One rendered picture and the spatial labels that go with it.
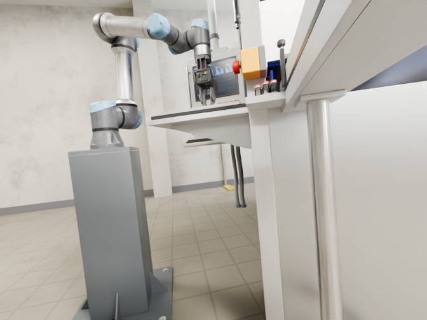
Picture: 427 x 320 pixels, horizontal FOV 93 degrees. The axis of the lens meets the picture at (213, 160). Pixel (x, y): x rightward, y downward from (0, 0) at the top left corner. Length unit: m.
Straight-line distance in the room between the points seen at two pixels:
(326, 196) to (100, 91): 3.87
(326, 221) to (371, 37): 0.39
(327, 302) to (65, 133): 4.02
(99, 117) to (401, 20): 1.03
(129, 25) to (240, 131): 0.63
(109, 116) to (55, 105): 3.21
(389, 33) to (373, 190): 0.58
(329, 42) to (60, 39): 4.42
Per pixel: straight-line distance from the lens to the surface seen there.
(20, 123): 4.48
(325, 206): 0.54
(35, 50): 4.63
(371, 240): 0.86
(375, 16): 0.25
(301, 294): 0.90
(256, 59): 0.68
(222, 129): 0.84
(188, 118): 0.79
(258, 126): 0.72
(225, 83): 1.82
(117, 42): 1.27
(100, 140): 1.07
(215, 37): 2.06
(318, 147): 0.52
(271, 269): 0.85
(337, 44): 0.28
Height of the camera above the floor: 0.75
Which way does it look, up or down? 3 degrees down
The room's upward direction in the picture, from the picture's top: 5 degrees counter-clockwise
